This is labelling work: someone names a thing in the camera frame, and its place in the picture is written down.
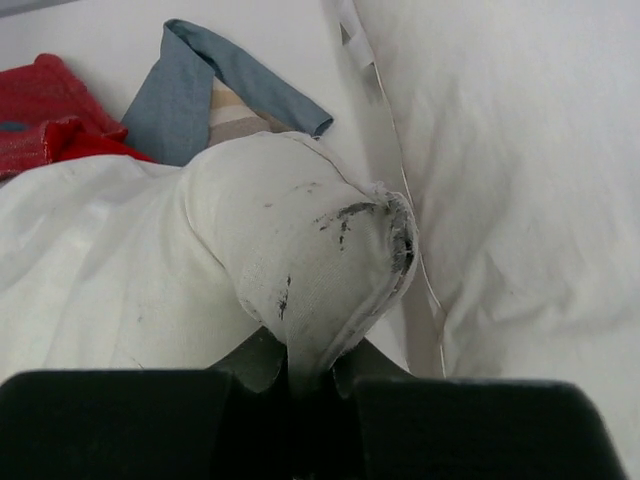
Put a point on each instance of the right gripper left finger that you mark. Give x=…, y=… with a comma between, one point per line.
x=225, y=421

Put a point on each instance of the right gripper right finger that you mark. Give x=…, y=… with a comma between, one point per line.
x=411, y=428

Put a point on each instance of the red pillowcase with grey print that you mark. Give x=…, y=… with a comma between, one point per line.
x=48, y=115

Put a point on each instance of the beige grey pillowcase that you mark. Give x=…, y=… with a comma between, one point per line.
x=230, y=118

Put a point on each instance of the blue grey pillowcase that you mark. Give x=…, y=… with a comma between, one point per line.
x=204, y=90

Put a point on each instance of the white bare pillow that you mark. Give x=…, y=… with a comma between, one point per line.
x=518, y=124

